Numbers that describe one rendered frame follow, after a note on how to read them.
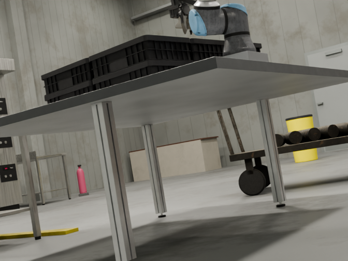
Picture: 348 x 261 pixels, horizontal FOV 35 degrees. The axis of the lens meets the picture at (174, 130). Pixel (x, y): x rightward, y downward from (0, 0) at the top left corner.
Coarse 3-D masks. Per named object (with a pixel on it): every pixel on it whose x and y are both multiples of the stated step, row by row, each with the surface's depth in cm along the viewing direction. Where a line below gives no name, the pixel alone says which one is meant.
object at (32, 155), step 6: (18, 156) 905; (30, 156) 888; (36, 156) 881; (42, 156) 891; (48, 156) 901; (54, 156) 925; (18, 162) 911; (36, 162) 884; (66, 168) 932; (66, 174) 930; (66, 180) 929; (66, 186) 930; (36, 192) 942; (42, 192) 883; (42, 198) 881; (42, 204) 881
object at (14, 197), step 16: (0, 64) 743; (0, 80) 767; (0, 96) 762; (0, 112) 757; (0, 144) 749; (0, 160) 745; (16, 160) 767; (0, 176) 741; (16, 176) 761; (0, 192) 737; (16, 192) 758; (0, 208) 738; (16, 208) 758
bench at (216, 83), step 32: (192, 64) 184; (224, 64) 183; (256, 64) 203; (288, 64) 227; (96, 96) 211; (128, 96) 214; (160, 96) 232; (192, 96) 253; (224, 96) 278; (256, 96) 309; (0, 128) 254; (32, 128) 279; (64, 128) 310; (96, 128) 218; (160, 192) 385; (128, 224) 217; (128, 256) 214
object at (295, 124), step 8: (288, 120) 888; (296, 120) 877; (304, 120) 875; (312, 120) 886; (288, 128) 892; (296, 128) 878; (304, 128) 875; (296, 152) 884; (304, 152) 875; (312, 152) 877; (296, 160) 887; (304, 160) 876; (312, 160) 876
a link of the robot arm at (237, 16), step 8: (224, 8) 243; (232, 8) 242; (240, 8) 242; (232, 16) 241; (240, 16) 242; (232, 24) 241; (240, 24) 242; (248, 24) 245; (224, 32) 243; (232, 32) 242
